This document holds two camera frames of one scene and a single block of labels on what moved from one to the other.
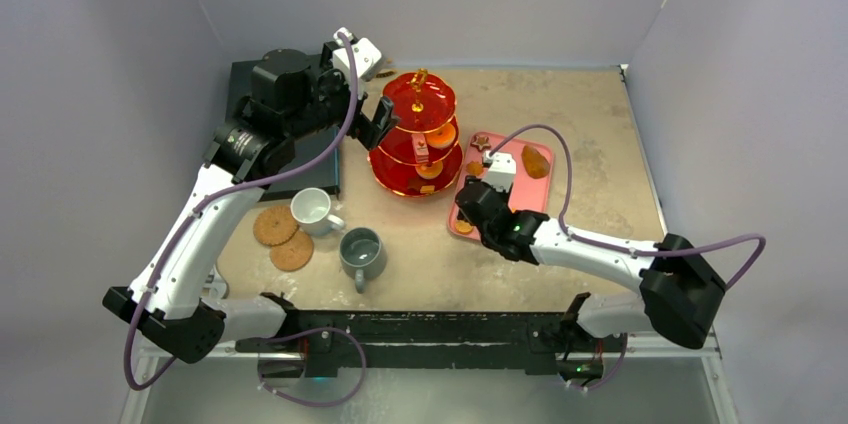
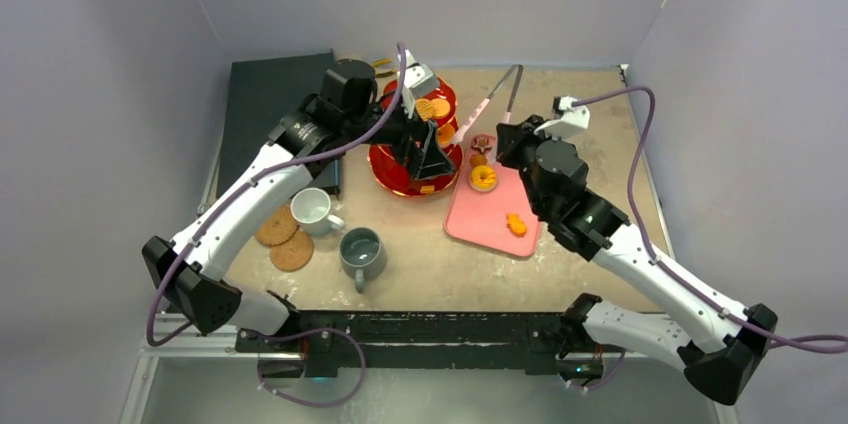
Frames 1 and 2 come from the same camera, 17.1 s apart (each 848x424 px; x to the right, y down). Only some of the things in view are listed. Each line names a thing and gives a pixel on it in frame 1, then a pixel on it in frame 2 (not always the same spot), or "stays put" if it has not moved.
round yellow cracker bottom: [463, 226] → [440, 107]
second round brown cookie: [293, 254] stays put
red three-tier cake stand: [420, 154] stays put
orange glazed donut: [442, 138] stays put
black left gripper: [363, 126] → [431, 159]
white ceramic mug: [310, 208] stays put
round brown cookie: [274, 225] stays put
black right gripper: [473, 202] → [510, 142]
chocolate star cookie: [481, 142] stays put
